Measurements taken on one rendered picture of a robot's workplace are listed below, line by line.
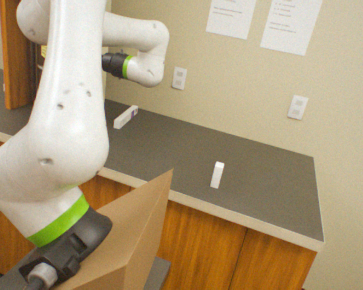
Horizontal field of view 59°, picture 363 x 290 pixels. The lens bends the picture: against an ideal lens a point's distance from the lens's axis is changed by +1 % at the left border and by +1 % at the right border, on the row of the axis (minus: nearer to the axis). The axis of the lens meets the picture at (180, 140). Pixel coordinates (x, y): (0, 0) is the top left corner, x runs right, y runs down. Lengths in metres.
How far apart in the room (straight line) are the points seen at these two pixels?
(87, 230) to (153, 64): 0.69
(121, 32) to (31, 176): 0.60
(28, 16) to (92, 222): 0.49
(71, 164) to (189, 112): 1.34
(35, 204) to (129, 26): 0.63
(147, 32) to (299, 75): 0.84
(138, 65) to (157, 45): 0.10
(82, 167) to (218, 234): 0.78
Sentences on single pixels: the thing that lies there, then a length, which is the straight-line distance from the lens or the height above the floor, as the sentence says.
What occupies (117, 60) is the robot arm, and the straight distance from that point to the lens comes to 1.22.
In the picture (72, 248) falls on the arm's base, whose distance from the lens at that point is 0.64.
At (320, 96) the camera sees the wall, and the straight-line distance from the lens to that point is 1.68.
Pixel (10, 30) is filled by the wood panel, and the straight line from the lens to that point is 1.63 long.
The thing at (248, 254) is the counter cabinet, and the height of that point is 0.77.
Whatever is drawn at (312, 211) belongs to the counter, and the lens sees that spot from 1.26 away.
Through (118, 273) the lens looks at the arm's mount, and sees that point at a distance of 0.52.
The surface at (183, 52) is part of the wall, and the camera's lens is 1.74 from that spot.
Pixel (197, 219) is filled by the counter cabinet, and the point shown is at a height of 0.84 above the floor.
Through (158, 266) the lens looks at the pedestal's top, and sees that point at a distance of 0.85.
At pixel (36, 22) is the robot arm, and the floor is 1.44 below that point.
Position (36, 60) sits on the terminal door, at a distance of 1.60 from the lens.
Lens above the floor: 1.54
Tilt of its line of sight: 24 degrees down
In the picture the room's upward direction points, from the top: 11 degrees clockwise
